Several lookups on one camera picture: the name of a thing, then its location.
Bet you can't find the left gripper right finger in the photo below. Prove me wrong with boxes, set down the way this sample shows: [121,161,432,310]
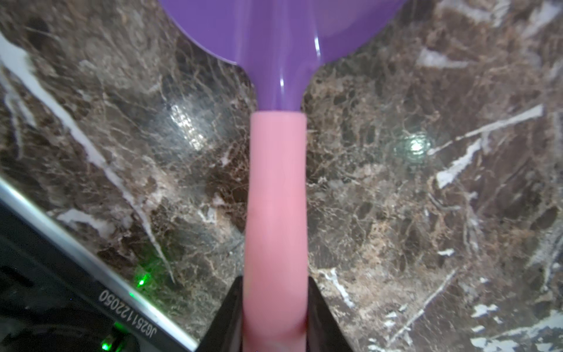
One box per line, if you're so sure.
[306,277,353,352]

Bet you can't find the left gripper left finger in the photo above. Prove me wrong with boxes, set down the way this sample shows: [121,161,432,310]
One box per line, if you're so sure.
[196,276,243,352]

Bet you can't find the round purple shovel pink handle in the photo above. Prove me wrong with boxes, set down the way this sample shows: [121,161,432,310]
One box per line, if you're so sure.
[162,1,403,351]

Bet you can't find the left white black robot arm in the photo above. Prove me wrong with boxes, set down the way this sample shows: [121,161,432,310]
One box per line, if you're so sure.
[1,180,351,351]

